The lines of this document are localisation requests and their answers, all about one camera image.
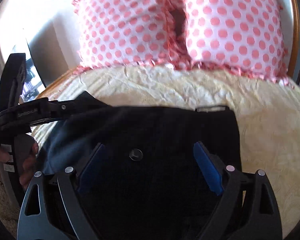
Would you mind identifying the black pants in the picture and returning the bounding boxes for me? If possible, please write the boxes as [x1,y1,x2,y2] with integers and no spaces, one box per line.
[37,92,241,239]

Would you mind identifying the left hand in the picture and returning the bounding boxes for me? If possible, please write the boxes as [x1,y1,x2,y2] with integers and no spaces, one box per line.
[0,141,39,190]

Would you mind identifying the left polka dot pillow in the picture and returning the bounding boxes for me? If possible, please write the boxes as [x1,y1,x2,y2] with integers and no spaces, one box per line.
[73,0,190,69]

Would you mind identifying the polka dot pillow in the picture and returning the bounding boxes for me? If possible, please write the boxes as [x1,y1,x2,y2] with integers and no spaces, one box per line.
[73,0,190,69]
[168,0,289,85]

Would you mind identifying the right polka dot pillow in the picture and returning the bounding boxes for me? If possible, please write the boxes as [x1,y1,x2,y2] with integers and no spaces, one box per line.
[168,0,289,85]

